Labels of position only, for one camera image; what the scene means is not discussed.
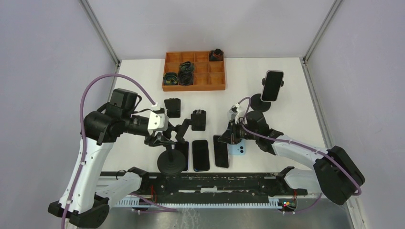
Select orange compartment tray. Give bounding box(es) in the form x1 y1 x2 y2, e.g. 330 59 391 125
162 49 226 92

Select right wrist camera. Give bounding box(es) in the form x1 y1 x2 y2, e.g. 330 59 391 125
228 103 245 124

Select black case phone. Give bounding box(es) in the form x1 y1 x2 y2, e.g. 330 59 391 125
192 140 210 172

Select pink case phone right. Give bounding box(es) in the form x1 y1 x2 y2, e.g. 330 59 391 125
260 70 284 102

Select blue case phone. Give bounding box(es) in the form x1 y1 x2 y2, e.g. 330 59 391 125
227 142 245 156

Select white comb cable duct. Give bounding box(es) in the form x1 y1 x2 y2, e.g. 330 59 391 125
110 197 286 209

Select black coil tray middle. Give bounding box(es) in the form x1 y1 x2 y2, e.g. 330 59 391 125
179 61 195 74

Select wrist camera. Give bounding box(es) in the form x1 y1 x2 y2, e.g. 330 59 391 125
148 104 169 134
228 103 245 124

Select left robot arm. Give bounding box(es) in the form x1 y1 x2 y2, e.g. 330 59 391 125
48 89 168 229

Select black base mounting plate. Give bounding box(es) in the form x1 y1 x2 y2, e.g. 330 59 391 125
101 172 308 205

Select black coil back corner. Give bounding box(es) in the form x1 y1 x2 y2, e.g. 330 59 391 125
209 49 224 62

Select lavender case phone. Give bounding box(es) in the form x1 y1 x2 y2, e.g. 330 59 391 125
175 142 189 172

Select round base stand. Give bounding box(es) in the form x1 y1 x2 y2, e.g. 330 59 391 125
157 109 207 176
250 93 272 112

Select black coil tray front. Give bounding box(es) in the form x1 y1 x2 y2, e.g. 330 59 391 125
178 72 193 86

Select black coil tray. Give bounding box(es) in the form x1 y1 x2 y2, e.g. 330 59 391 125
163 72 179 86
178 72 193 86
179 61 195 74

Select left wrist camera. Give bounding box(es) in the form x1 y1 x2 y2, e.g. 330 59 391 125
148 104 169 134

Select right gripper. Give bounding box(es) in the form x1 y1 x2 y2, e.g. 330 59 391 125
218 118 258 145

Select white pink case phone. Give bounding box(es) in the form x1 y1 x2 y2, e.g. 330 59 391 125
213 135 229 168

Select small black folding stand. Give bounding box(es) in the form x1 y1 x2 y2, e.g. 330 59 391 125
164 98 181 118

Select black coil tray left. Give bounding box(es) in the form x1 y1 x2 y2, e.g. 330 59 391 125
163 72 179 86

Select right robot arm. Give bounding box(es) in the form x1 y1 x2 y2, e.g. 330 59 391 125
218 111 365 205

